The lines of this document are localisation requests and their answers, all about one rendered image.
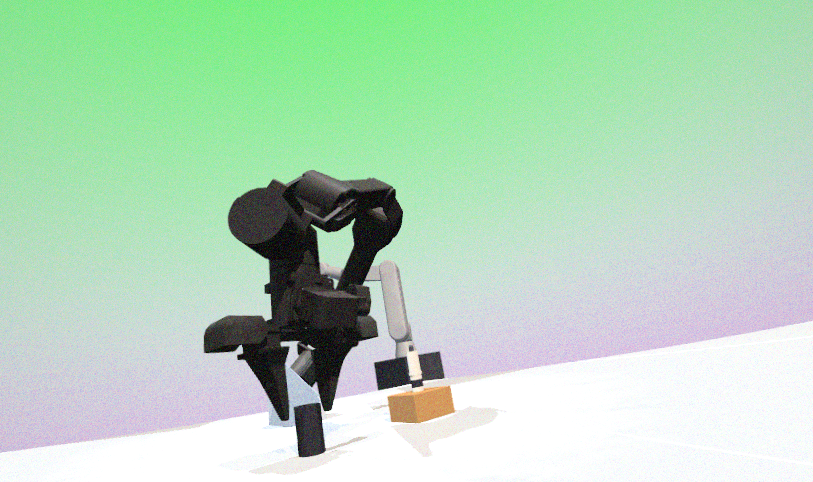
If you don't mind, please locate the white marker with black band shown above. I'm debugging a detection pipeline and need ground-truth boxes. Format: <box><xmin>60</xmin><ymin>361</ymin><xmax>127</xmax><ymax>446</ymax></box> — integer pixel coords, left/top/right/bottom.
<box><xmin>406</xmin><ymin>345</ymin><xmax>424</xmax><ymax>393</ymax></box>

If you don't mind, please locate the tan rectangular block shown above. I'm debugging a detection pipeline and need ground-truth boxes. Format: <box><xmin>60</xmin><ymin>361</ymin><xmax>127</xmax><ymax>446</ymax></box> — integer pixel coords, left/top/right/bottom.
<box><xmin>387</xmin><ymin>386</ymin><xmax>455</xmax><ymax>423</ymax></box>

